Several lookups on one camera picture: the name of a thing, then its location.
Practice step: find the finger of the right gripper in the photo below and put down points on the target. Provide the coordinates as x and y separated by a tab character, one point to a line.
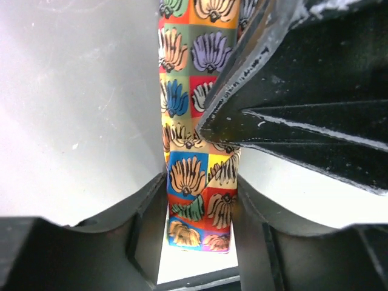
307	82

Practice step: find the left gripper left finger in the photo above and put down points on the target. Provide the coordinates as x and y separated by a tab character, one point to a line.
117	249

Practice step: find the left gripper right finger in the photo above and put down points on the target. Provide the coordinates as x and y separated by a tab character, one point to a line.
280	250

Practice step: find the colourful banana print tie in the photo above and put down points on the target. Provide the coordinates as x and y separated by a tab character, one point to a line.
195	41

